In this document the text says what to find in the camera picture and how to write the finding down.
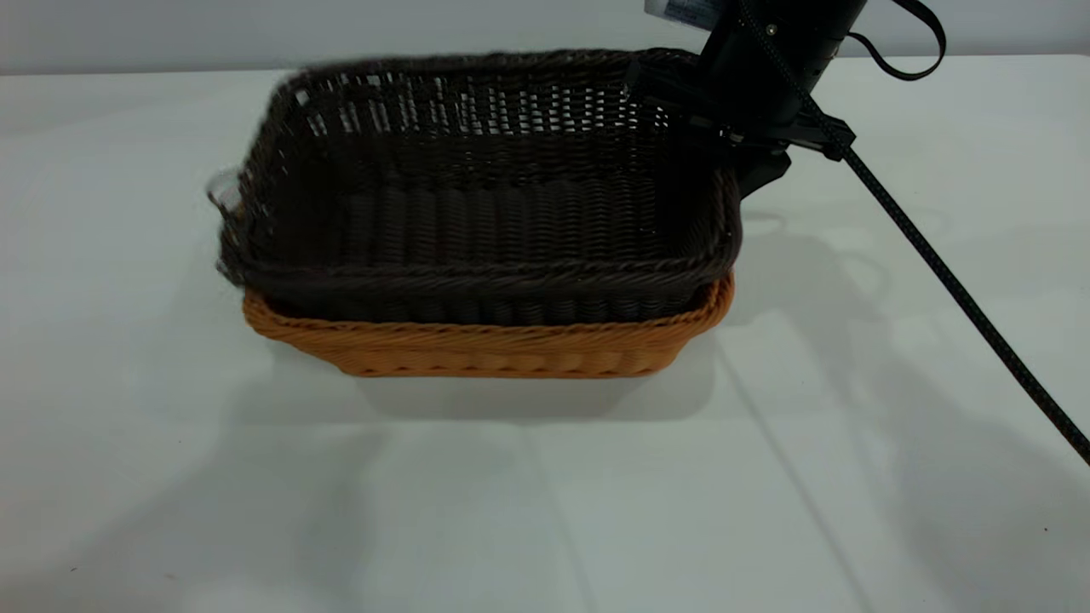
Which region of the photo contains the dark brown wicker basket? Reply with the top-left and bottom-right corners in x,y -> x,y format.
209,47 -> 743,329

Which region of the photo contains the black braided cable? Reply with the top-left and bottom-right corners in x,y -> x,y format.
739,0 -> 1090,467

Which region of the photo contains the black strap loop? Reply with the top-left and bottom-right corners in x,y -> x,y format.
839,0 -> 948,83

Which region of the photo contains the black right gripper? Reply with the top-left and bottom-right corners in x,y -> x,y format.
633,58 -> 858,202

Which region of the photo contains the light brown wicker basket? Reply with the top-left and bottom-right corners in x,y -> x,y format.
243,272 -> 736,379

